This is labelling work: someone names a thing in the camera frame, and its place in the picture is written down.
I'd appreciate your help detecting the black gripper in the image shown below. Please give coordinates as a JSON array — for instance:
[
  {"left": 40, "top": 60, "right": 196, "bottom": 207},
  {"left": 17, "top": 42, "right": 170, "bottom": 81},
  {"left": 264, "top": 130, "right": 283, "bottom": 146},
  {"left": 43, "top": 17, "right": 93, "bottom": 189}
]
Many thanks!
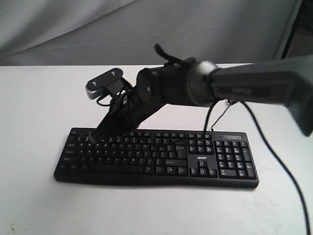
[{"left": 88, "top": 67, "right": 171, "bottom": 143}]

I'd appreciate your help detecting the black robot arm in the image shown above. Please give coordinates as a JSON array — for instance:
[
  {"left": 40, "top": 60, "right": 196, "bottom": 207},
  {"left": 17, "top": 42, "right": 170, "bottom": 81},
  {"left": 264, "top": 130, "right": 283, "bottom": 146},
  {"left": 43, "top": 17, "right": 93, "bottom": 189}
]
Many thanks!
[{"left": 86, "top": 55, "right": 313, "bottom": 142}]

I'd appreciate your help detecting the black acer keyboard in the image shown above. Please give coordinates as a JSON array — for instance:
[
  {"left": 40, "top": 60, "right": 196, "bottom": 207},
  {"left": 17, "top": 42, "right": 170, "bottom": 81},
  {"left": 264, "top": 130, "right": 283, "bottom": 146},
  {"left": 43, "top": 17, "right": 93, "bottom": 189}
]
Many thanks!
[{"left": 54, "top": 128, "right": 259, "bottom": 188}]

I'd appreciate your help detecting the grey backdrop cloth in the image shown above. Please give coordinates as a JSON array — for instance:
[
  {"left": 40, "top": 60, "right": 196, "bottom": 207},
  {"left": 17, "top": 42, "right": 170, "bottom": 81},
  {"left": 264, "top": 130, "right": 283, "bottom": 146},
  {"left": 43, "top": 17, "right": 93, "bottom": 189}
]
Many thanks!
[{"left": 0, "top": 0, "right": 300, "bottom": 66}]

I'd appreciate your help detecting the black stand pole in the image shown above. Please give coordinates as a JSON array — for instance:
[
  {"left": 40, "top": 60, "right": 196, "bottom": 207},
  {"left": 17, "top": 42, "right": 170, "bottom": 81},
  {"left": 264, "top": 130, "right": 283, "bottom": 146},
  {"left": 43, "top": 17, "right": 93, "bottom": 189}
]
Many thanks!
[{"left": 281, "top": 0, "right": 313, "bottom": 59}]

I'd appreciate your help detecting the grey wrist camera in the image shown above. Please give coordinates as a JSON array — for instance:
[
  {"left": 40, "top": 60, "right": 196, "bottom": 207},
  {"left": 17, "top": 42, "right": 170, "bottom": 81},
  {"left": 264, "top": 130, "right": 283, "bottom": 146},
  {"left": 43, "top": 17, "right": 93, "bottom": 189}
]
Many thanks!
[{"left": 85, "top": 68, "right": 124, "bottom": 100}]

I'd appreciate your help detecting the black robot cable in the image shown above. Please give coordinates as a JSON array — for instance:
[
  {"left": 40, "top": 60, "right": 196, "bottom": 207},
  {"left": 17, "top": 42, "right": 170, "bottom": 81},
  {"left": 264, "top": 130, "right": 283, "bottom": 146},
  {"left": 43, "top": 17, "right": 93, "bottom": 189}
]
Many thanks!
[{"left": 203, "top": 99, "right": 310, "bottom": 235}]

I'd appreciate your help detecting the black keyboard usb cable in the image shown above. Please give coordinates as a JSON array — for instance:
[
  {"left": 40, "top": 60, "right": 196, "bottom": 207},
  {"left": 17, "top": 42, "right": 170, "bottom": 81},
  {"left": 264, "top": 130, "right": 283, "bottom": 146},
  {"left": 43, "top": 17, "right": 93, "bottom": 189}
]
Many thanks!
[{"left": 210, "top": 99, "right": 239, "bottom": 132}]

